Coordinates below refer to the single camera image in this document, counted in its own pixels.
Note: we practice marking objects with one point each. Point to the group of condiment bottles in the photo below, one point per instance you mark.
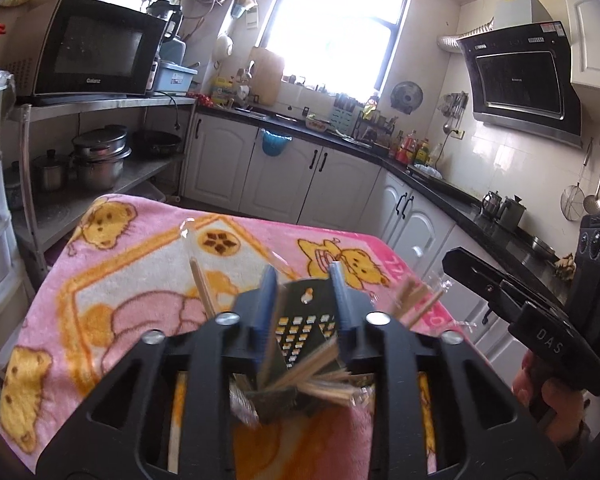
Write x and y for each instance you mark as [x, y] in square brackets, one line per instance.
[415, 150]

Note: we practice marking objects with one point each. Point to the black blender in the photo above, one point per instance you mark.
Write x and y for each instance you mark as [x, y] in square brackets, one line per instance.
[165, 25]

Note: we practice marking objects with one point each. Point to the white upper cabinet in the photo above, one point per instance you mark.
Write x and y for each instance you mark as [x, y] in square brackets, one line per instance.
[595, 40]

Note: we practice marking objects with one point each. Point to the garlic bulbs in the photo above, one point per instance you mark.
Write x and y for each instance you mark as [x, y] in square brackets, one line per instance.
[565, 267]

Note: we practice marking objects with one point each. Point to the hanging steel ladle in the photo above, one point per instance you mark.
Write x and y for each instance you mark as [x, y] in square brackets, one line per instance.
[592, 204]

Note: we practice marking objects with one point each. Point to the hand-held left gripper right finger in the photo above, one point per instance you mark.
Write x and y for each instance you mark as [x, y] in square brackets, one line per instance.
[341, 300]

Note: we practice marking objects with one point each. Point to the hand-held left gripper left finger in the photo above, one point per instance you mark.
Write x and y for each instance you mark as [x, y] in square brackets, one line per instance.
[267, 300]

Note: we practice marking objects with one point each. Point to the wall-mounted utensil holder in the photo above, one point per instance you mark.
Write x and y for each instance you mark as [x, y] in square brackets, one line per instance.
[244, 10]

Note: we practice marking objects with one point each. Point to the hanging kitchen utensils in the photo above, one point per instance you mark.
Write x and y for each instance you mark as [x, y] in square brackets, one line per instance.
[452, 110]

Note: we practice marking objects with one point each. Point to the white round wall container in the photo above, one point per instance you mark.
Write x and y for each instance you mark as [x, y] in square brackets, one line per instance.
[225, 45]

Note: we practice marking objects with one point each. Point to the blue hanging bin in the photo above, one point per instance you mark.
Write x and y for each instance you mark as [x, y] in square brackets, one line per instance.
[275, 142]

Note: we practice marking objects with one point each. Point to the stacked steel pots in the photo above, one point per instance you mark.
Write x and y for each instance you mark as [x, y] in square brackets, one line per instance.
[100, 160]

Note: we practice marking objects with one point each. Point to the person's right hand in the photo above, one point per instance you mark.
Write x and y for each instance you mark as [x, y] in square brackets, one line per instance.
[560, 410]

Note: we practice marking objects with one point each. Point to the black range hood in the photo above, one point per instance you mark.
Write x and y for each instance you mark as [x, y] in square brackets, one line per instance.
[520, 85]

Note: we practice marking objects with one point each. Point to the kitchen window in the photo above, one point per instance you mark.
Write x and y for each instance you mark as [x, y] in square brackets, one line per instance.
[335, 20]

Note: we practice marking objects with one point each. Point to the beige cutting board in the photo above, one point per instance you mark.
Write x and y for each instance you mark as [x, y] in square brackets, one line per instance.
[267, 75]

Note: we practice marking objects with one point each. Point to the blue dish drainer box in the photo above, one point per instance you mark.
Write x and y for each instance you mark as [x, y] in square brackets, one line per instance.
[175, 77]

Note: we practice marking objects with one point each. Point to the black spice rack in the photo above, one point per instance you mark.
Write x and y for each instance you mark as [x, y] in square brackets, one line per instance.
[375, 125]

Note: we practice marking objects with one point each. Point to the pink printed blanket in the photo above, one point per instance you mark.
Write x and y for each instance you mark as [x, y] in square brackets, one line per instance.
[130, 270]

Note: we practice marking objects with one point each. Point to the black countertop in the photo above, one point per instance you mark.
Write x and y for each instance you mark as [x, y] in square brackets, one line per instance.
[480, 220]

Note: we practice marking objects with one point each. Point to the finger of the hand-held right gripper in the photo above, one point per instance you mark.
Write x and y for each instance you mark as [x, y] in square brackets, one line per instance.
[475, 275]

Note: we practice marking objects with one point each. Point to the black wok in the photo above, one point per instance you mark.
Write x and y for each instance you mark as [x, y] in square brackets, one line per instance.
[157, 145]

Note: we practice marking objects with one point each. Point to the black microwave oven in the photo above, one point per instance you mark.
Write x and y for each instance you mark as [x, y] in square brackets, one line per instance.
[95, 50]

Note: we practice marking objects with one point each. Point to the steel bowl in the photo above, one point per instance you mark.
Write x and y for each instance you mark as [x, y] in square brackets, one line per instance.
[543, 248]

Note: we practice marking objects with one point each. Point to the silver flexible duct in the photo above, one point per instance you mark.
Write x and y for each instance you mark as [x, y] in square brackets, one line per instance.
[460, 40]

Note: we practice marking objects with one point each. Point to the patterned bowl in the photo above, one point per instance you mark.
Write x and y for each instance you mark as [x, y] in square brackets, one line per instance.
[317, 124]

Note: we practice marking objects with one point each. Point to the white base cabinets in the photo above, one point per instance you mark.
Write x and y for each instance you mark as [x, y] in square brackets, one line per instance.
[290, 180]

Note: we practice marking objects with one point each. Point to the small steel pot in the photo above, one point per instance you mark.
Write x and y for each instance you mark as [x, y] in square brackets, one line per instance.
[50, 172]

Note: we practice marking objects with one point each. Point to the pale green knife block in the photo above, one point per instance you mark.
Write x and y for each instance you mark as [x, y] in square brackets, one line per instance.
[345, 112]

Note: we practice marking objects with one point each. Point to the person's right forearm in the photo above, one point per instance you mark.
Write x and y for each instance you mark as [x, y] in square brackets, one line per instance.
[585, 437]

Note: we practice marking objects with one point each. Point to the steel kettle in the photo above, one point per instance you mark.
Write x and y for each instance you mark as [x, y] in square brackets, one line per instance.
[491, 205]

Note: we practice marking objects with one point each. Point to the steel kitchen rack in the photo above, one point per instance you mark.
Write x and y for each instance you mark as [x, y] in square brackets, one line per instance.
[80, 205]

